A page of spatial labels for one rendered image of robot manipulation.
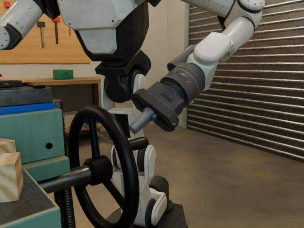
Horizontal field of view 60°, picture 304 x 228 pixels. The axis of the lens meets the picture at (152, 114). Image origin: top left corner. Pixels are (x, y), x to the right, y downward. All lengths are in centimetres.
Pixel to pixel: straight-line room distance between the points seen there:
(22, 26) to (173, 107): 63
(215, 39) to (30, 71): 328
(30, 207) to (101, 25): 70
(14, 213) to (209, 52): 51
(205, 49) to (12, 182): 50
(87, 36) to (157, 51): 368
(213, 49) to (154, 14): 400
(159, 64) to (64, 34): 166
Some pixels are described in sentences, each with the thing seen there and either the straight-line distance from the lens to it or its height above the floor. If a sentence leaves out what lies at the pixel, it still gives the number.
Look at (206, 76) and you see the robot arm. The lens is 66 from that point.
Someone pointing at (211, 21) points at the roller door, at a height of 161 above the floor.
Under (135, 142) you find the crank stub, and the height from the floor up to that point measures 89.
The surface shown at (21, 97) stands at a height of 98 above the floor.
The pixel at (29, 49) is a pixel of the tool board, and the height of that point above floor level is 122.
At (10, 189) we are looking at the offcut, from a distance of 32.
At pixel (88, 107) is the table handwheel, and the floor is 95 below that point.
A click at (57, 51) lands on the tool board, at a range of 386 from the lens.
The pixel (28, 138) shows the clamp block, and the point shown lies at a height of 91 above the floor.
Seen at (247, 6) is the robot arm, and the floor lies 120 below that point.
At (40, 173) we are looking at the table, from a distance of 51.
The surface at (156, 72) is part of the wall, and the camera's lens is 460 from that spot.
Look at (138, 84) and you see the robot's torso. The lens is 105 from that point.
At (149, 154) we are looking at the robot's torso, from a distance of 120.
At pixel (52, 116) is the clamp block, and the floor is 95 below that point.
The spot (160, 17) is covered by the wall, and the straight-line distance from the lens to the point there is 470.
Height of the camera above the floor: 104
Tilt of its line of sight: 11 degrees down
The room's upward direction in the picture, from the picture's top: straight up
